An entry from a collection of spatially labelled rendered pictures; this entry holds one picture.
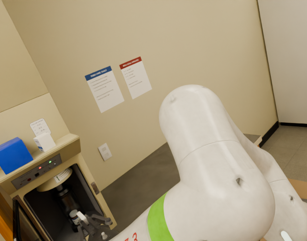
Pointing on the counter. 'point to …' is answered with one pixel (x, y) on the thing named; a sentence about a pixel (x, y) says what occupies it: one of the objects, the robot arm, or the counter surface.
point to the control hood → (6, 184)
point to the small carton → (44, 142)
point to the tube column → (11, 65)
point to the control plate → (37, 171)
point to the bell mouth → (50, 184)
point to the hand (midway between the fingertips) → (82, 218)
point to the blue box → (12, 155)
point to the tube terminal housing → (9, 113)
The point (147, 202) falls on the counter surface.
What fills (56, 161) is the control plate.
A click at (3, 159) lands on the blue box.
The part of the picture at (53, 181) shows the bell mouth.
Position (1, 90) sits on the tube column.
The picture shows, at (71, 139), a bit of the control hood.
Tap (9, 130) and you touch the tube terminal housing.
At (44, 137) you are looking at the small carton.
